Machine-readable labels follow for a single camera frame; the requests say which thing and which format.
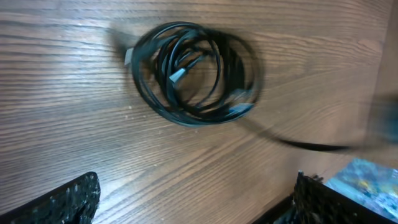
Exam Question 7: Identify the black cable bundle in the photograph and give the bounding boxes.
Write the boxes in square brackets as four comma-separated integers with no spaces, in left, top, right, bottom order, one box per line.
[124,21,355,152]

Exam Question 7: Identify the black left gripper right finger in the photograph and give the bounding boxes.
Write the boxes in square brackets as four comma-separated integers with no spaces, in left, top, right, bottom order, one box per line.
[294,170,397,224]

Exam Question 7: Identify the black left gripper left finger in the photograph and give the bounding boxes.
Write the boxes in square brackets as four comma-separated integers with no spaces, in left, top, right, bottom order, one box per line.
[1,172,101,224]

